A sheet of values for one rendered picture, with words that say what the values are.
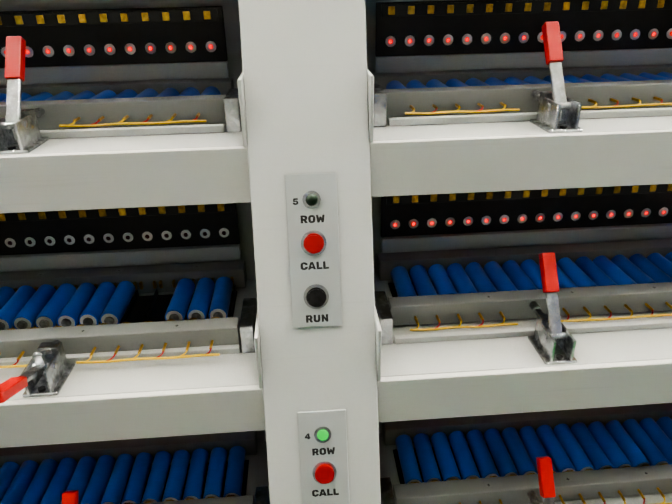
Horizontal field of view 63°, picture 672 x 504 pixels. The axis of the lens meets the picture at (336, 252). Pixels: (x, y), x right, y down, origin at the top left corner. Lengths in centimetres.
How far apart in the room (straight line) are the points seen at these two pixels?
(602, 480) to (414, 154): 39
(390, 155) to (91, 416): 32
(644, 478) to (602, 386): 16
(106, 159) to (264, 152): 12
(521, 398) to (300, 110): 30
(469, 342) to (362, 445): 13
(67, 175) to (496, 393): 39
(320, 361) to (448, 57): 35
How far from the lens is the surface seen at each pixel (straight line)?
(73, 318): 58
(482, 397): 50
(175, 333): 51
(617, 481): 67
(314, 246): 43
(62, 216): 64
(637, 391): 56
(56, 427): 53
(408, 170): 45
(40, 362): 52
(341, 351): 46
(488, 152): 46
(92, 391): 51
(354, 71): 44
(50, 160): 47
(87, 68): 65
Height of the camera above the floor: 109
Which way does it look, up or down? 8 degrees down
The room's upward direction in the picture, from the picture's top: 2 degrees counter-clockwise
